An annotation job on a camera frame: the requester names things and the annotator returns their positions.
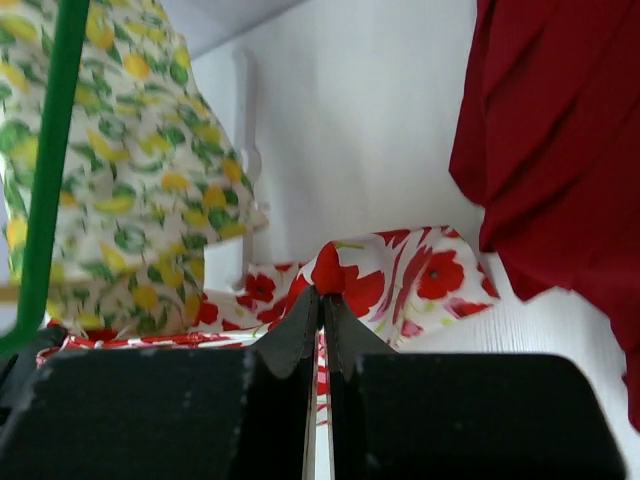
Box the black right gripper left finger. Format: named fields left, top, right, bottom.
left=1, top=288, right=319, bottom=479

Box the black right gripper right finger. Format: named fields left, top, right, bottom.
left=322, top=295, right=627, bottom=479

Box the red poppy print cloth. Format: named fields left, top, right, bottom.
left=37, top=225, right=501, bottom=431

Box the lemon print skirt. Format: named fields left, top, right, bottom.
left=0, top=0, right=269, bottom=334

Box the red skirt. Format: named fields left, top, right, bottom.
left=449, top=1, right=639, bottom=424

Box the green clothes hanger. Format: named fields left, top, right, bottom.
left=1, top=1, right=90, bottom=354

